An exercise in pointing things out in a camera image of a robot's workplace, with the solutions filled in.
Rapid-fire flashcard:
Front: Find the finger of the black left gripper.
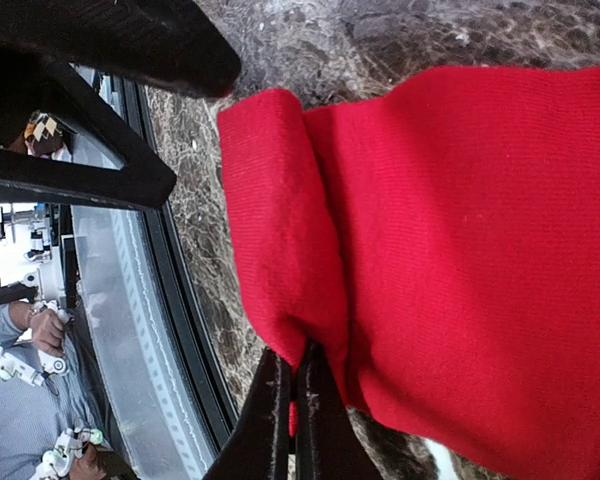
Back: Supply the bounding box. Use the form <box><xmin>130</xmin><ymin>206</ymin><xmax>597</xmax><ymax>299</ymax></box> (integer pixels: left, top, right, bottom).
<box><xmin>0</xmin><ymin>1</ymin><xmax>241</xmax><ymax>98</ymax></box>
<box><xmin>0</xmin><ymin>48</ymin><xmax>176</xmax><ymax>210</ymax></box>

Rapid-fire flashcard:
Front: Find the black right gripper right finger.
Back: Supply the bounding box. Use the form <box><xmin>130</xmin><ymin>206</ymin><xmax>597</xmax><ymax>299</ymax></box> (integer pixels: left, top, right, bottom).
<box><xmin>295</xmin><ymin>342</ymin><xmax>381</xmax><ymax>480</ymax></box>

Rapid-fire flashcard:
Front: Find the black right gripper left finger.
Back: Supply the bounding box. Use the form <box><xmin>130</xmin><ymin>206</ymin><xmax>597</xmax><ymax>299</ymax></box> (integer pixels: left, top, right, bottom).
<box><xmin>204</xmin><ymin>348</ymin><xmax>291</xmax><ymax>480</ymax></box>

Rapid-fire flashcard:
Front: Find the red sock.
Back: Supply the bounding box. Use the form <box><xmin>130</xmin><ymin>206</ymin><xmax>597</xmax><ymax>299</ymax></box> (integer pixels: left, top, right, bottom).
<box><xmin>218</xmin><ymin>67</ymin><xmax>600</xmax><ymax>479</ymax></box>

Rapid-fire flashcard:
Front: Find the person operating teleoperation rig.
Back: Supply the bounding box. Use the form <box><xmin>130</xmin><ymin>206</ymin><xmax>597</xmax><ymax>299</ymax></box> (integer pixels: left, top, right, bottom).
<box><xmin>0</xmin><ymin>301</ymin><xmax>136</xmax><ymax>479</ymax></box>

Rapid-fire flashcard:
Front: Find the black front rail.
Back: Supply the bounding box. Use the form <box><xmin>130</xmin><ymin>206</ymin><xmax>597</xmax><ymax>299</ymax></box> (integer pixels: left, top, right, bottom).
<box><xmin>114</xmin><ymin>79</ymin><xmax>237</xmax><ymax>452</ymax></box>

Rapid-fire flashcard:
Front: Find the white slotted cable duct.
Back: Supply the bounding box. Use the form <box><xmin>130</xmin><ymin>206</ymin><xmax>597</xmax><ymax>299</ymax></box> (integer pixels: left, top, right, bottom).
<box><xmin>72</xmin><ymin>206</ymin><xmax>213</xmax><ymax>479</ymax></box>

